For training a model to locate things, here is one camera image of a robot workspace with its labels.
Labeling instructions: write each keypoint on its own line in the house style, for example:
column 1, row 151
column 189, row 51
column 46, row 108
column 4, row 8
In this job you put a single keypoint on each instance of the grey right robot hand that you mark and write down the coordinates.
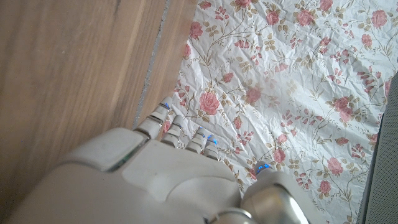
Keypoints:
column 140, row 186

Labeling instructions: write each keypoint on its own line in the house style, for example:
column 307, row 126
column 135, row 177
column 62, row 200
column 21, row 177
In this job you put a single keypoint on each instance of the floral backdrop cloth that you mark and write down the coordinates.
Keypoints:
column 295, row 77

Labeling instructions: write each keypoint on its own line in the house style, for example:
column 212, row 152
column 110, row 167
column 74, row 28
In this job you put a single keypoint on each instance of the grey object at edge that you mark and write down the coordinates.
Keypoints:
column 367, row 193

